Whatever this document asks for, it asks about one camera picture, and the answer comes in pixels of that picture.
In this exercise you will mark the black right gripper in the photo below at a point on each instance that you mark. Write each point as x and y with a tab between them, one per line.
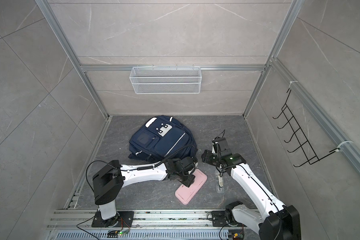
206	157

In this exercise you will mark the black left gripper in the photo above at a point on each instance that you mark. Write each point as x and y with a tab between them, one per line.
189	182

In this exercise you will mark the pink pencil case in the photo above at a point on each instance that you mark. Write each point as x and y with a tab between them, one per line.
185	194

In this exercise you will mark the navy blue student backpack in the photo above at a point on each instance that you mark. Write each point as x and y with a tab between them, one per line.
162	136

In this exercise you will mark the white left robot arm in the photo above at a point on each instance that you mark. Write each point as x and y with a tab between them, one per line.
109	180

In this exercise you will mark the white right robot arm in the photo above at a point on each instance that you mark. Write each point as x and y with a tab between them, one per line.
273	220

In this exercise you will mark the clear plastic ruler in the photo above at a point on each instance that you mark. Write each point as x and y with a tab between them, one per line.
219	182

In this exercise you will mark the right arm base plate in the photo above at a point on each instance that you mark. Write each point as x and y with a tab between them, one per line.
222	218

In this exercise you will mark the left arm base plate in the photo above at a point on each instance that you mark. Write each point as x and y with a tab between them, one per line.
122	219

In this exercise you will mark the black wire hook rack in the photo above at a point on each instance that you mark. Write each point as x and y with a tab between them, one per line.
298	135

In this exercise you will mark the white wire mesh basket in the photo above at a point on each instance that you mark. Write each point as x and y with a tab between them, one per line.
166	80

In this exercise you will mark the slotted aluminium floor rail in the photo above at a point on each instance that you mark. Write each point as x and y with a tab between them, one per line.
170	224

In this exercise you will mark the aluminium frame rails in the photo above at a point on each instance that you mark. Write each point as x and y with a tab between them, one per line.
351	152

